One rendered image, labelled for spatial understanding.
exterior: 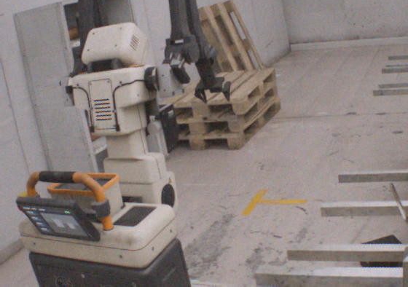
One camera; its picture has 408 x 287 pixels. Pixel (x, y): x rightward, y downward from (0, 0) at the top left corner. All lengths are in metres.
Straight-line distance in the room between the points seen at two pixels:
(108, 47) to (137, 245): 0.70
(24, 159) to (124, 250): 2.19
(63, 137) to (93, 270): 2.05
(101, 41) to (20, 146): 1.90
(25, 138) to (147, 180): 1.91
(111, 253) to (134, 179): 0.41
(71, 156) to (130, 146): 1.81
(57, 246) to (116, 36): 0.76
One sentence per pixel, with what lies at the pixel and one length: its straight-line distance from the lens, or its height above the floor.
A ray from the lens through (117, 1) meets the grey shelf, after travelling 4.24.
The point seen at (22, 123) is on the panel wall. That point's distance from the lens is 3.71.
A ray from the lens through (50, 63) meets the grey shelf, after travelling 3.57.
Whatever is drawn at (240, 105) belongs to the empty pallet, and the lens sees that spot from 4.57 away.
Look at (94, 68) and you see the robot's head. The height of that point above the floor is 1.25.
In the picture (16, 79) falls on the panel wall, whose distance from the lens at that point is 3.69.
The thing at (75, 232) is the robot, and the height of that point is 0.82.
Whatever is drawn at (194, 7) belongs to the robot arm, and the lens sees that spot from 2.01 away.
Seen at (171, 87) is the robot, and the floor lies 1.15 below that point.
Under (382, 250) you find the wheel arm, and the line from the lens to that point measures 1.20.
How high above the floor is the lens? 1.48
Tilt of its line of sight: 16 degrees down
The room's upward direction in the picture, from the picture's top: 10 degrees counter-clockwise
